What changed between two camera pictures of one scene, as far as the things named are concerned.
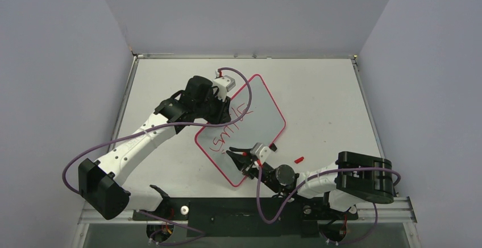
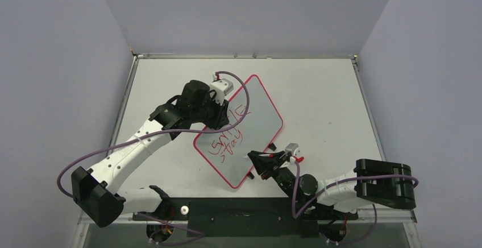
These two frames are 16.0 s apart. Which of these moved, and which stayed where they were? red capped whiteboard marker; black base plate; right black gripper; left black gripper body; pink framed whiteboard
Moved: red capped whiteboard marker; right black gripper
Stayed: pink framed whiteboard; left black gripper body; black base plate
